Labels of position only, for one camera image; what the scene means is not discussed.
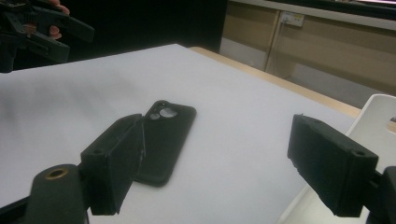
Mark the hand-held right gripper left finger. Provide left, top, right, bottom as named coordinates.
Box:
left=79, top=113, right=147, bottom=217

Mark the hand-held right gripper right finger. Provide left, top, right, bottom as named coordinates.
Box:
left=287, top=113, right=380, bottom=218

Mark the black phone case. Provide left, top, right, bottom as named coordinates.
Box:
left=134, top=100, right=198, bottom=188

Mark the white plastic bin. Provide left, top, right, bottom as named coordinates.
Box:
left=275, top=93, right=396, bottom=224

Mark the wooden table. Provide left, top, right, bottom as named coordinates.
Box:
left=189, top=46, right=396, bottom=134

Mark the white table sheet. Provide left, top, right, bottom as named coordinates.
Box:
left=0, top=43, right=356, bottom=224

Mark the wooden cabinet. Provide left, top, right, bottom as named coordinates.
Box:
left=219, top=0, right=396, bottom=110

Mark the white wall socket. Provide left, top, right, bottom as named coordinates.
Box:
left=279, top=10, right=305, bottom=28

